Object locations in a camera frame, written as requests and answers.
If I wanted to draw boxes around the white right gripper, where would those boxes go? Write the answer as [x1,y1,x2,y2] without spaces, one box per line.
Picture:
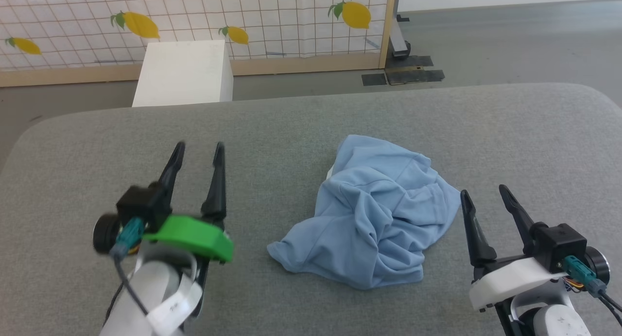
[460,184,570,313]

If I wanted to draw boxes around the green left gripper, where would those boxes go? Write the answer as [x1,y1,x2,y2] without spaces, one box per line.
[142,141,234,265]

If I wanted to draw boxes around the light blue garment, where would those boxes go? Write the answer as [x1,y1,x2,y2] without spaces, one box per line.
[266,134,462,291]

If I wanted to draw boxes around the white box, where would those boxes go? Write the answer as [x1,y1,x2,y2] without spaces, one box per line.
[132,39,234,107]

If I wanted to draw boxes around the lemon-pattern grid screen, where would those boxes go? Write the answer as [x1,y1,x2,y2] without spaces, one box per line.
[0,0,401,88]

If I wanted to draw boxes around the black floor mat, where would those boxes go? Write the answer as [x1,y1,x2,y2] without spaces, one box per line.
[361,55,446,87]

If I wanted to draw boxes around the grey metal stand leg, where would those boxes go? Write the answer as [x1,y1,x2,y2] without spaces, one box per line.
[389,0,413,60]

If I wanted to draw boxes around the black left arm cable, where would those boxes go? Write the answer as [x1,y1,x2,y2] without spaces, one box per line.
[110,217,151,322]

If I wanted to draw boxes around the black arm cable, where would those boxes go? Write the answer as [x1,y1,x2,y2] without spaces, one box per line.
[563,256,622,327]
[110,217,151,322]

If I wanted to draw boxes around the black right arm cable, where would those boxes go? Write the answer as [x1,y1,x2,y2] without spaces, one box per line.
[563,256,622,327]

